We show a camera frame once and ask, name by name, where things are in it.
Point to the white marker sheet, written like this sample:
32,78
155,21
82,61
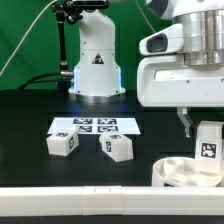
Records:
87,125

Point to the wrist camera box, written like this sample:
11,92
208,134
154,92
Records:
167,41

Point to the white right barrier rail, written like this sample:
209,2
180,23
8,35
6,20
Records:
222,173

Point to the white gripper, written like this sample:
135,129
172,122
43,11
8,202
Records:
165,81

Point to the white round stool seat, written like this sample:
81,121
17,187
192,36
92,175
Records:
181,172

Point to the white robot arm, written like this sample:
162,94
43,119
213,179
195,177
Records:
203,31

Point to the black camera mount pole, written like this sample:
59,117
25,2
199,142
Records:
62,40

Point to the white front barrier rail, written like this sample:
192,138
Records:
110,200

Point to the white barrier rail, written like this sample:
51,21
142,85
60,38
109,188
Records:
110,200
222,173

